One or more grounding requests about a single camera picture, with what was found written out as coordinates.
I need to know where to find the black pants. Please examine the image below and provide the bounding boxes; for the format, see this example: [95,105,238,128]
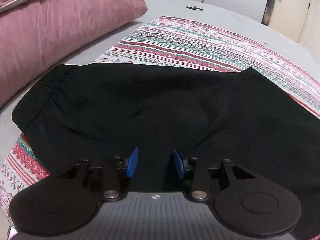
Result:
[12,63,319,239]

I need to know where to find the patterned red green blanket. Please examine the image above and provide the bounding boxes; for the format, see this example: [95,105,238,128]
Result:
[1,16,319,220]

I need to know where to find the grey bed sheet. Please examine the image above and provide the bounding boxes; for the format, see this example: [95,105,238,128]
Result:
[0,0,320,165]

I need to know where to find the small black object on bed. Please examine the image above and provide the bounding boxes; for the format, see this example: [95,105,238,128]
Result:
[186,6,203,11]

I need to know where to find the lower pink pillow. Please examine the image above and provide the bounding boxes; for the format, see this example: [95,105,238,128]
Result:
[1,0,148,105]

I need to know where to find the cream door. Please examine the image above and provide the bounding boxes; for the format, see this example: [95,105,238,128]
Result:
[269,0,319,57]

